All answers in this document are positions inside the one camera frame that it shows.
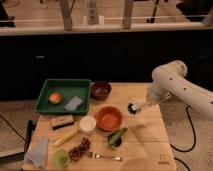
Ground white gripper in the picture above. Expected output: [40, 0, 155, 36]
[146, 92, 171, 107]

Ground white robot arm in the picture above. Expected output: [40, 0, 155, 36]
[147, 60, 213, 120]

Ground orange bowl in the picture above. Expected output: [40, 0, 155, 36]
[95, 106, 123, 131]

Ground dark purple bowl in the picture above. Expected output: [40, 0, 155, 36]
[91, 81, 111, 100]

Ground wooden block eraser brush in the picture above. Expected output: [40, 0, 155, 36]
[51, 116, 74, 130]

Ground white round lid container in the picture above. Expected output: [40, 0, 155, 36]
[79, 116, 96, 134]

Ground grey blue sponge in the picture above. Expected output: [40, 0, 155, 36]
[65, 96, 83, 111]

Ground silver fork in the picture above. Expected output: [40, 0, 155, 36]
[87, 152, 123, 162]

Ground yellow banana piece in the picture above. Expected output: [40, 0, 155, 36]
[54, 130, 78, 147]

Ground dark red grape bunch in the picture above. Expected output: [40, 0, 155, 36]
[69, 138, 91, 161]

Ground green plastic tray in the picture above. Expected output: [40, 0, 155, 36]
[34, 79, 91, 115]

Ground orange peach fruit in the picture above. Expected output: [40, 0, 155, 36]
[49, 93, 62, 104]

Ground small green cup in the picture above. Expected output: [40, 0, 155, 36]
[53, 149, 69, 167]

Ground grey blue cloth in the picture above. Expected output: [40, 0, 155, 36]
[24, 137, 49, 169]

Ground black cable on floor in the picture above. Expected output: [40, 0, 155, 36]
[169, 105, 198, 154]

